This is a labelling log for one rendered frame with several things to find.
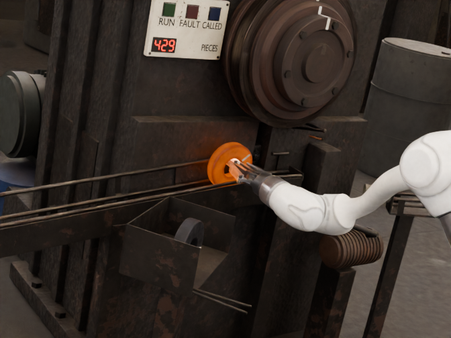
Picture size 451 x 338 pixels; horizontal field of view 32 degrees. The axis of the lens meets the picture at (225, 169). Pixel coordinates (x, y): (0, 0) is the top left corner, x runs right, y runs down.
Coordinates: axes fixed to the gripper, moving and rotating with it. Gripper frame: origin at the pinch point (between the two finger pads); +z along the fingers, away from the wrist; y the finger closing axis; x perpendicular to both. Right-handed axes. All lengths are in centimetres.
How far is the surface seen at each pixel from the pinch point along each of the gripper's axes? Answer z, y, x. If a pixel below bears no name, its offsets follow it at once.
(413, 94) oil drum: 137, 245, -22
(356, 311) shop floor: 8, 92, -77
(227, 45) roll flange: 5.8, -6.4, 35.6
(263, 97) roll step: -3.6, 3.9, 22.5
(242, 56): -1.3, -5.6, 34.3
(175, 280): -42, -43, -13
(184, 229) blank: -37, -40, -1
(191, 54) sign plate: 11.9, -14.5, 30.5
